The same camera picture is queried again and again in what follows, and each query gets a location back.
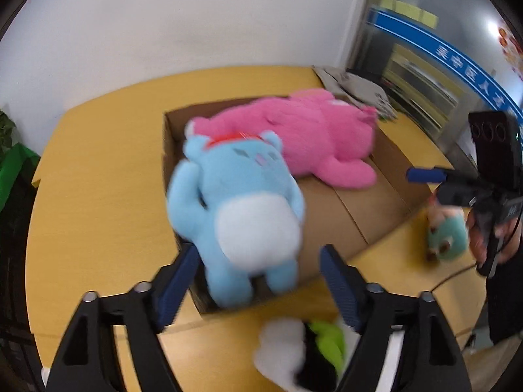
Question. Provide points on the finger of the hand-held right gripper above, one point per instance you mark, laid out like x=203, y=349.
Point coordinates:
x=425, y=174
x=453, y=194

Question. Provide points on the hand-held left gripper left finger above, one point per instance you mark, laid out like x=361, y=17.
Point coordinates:
x=175, y=290

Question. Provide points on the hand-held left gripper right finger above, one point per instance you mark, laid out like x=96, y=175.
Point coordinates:
x=341, y=290

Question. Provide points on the small teal-haired doll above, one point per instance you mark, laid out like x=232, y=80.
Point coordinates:
x=447, y=235

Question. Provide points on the brown cardboard box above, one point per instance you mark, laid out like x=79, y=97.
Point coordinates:
x=359, y=208

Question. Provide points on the panda plush toy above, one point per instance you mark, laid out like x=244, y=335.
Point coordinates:
x=282, y=351

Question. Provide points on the blue plush toy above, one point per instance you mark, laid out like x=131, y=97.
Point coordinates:
x=245, y=212

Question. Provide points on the wooden desktop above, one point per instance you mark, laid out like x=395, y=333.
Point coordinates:
x=102, y=188

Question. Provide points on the person's right hand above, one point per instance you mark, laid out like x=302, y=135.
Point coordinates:
x=510, y=241

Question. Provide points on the yellow framed panel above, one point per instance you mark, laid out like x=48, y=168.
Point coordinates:
x=421, y=85

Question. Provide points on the red window sticker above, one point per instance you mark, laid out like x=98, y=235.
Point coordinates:
x=510, y=49

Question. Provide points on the pink plush toy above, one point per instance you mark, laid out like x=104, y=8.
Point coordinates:
x=310, y=134

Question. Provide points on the blue glass banner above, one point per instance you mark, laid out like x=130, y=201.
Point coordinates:
x=441, y=51

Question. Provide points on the person's body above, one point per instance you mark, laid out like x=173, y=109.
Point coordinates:
x=506, y=314

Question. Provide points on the yellow sticky note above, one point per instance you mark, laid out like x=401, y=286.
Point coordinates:
x=388, y=2
x=407, y=9
x=429, y=17

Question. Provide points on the green cloth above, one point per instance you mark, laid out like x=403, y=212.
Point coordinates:
x=14, y=171

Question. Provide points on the large potted green plant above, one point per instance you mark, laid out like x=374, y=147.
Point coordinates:
x=6, y=130

